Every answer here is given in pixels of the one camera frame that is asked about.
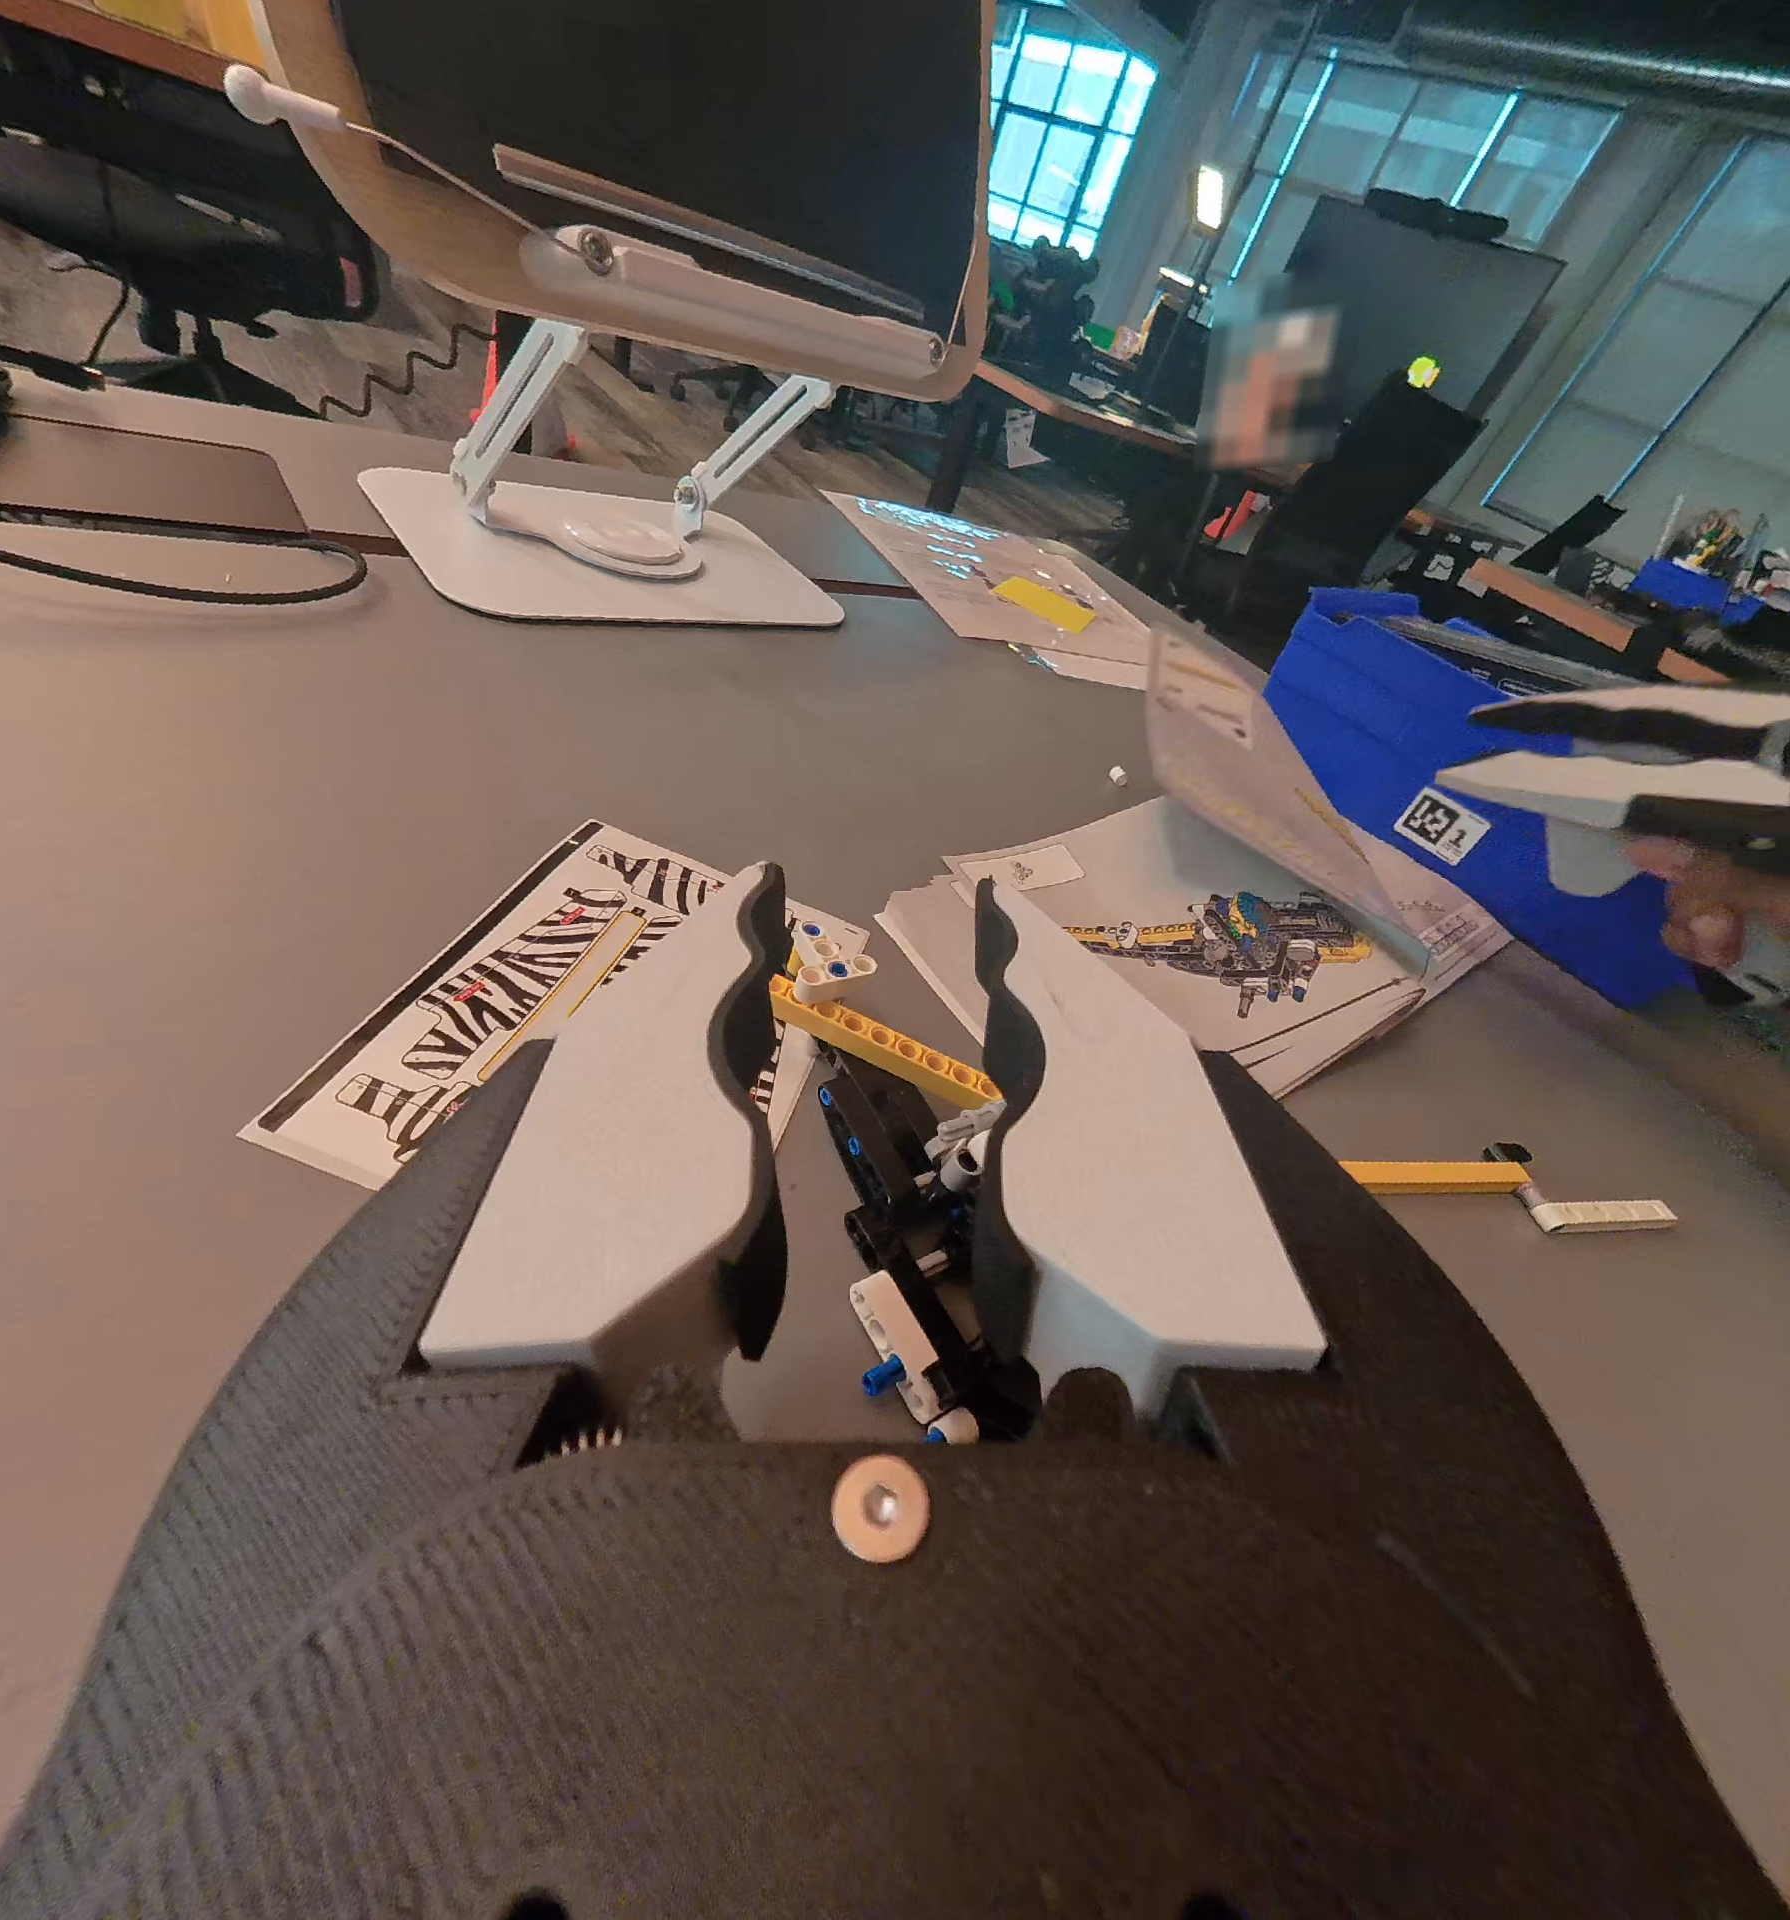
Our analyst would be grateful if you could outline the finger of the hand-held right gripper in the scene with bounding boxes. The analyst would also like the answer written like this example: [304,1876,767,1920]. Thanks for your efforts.
[1433,745,1790,900]
[1468,686,1790,768]

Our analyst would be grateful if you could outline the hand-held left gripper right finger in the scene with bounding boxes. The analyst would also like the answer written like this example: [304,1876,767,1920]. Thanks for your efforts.
[971,877,1331,1421]

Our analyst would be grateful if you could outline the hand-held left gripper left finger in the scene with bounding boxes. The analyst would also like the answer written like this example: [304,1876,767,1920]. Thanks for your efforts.
[417,861,791,1370]

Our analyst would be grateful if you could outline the black lego assembly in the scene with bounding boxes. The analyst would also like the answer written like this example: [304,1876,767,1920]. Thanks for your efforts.
[819,1073,1052,1447]

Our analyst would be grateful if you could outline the lego instruction booklet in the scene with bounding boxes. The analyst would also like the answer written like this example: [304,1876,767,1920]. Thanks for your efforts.
[877,628,1516,1101]

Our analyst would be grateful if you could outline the white angled lego piece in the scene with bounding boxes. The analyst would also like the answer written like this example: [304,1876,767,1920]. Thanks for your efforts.
[791,918,879,1001]

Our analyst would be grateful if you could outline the yellow and white lego beam assembly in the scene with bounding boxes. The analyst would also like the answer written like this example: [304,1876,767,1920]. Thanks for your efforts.
[1337,1144,1680,1236]

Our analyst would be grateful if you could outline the long yellow lego beam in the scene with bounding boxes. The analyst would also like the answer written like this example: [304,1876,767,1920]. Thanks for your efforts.
[767,973,1006,1117]

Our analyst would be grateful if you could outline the person's right hand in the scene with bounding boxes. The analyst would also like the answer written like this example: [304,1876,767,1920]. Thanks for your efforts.
[1630,834,1790,1052]

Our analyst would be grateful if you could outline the small blue bin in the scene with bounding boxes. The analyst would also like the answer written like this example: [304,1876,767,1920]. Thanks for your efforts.
[1630,551,1772,619]

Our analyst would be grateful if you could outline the zebra striped sticker sheet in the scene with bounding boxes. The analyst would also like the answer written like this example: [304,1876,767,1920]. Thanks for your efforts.
[236,820,867,1197]

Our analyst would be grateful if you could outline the large blue plastic bin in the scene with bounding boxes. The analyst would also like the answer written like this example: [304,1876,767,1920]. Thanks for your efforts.
[1262,586,1704,1011]

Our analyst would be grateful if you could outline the black high-back chair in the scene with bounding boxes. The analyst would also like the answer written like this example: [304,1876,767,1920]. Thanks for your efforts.
[1248,364,1486,608]

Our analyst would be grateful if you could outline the black display panel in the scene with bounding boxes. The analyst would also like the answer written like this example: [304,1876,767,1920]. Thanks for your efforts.
[1282,190,1568,427]

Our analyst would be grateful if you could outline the wooden background desk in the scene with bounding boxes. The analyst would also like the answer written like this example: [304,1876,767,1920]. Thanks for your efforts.
[924,355,1292,519]

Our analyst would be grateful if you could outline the clear plastic bag with papers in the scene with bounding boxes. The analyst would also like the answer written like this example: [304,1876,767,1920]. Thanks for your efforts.
[822,491,1248,696]

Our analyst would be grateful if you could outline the dark flat pad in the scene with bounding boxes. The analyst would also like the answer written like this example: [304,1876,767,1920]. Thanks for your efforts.
[0,434,315,538]

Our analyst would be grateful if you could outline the large paned window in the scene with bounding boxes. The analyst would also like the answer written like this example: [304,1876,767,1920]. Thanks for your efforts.
[987,28,1161,260]

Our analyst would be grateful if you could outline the black office chair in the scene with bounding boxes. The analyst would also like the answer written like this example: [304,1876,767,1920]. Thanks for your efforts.
[0,127,385,413]

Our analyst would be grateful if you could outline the wood-edged black monitor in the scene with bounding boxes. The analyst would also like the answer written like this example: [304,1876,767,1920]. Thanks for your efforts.
[224,0,995,406]

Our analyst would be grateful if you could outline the wooden bench with black frame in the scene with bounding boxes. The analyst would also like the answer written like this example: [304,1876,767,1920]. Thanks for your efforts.
[1460,555,1782,688]

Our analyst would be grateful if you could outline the thick black cable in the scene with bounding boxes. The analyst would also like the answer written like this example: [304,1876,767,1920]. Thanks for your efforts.
[0,503,372,608]

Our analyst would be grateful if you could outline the black coiled cable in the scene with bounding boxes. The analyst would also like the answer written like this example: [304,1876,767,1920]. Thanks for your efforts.
[315,314,503,424]

